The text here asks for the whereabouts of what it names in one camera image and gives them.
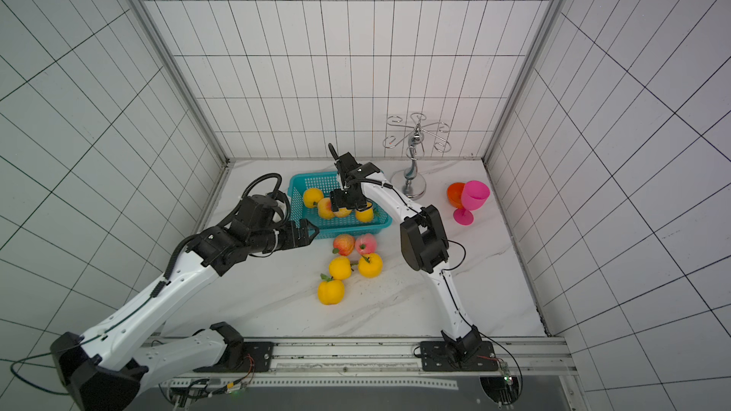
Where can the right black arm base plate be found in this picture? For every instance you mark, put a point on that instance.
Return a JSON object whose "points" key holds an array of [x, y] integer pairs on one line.
{"points": [[439, 357]]}

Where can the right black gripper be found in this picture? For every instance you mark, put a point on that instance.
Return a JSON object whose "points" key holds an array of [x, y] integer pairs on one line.
{"points": [[347, 197]]}

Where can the chrome cup holder stand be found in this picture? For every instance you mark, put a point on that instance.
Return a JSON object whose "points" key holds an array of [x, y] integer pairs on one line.
{"points": [[416, 130]]}

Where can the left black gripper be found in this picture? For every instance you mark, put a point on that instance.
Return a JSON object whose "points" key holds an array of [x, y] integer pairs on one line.
{"points": [[305, 240]]}

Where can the orange-red peach top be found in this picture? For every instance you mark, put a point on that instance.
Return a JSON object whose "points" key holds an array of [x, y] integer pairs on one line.
{"points": [[343, 245]]}

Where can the pink peach top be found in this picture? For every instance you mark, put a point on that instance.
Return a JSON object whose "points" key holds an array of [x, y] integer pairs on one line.
{"points": [[366, 244]]}

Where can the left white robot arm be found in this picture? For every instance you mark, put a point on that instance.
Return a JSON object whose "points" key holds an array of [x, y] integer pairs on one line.
{"points": [[109, 365]]}

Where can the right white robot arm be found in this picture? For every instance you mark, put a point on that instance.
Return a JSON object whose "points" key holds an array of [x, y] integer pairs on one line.
{"points": [[424, 246]]}

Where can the magenta plastic goblet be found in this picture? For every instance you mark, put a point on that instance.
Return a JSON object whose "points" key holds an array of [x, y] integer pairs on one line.
{"points": [[474, 195]]}

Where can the orange plastic goblet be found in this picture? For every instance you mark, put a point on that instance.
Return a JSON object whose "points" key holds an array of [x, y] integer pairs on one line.
{"points": [[454, 195]]}

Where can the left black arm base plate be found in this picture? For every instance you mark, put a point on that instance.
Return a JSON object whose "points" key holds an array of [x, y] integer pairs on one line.
{"points": [[242, 357]]}

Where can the orange-pink peach bottom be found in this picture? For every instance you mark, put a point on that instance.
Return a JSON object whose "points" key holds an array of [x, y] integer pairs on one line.
{"points": [[324, 209]]}

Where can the yellow peach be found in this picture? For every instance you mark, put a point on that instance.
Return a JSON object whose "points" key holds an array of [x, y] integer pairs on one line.
{"points": [[312, 197], [370, 265], [342, 213], [330, 291], [365, 216], [340, 268]]}

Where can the aluminium mounting rail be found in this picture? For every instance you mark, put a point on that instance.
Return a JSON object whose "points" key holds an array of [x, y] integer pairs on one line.
{"points": [[344, 362]]}

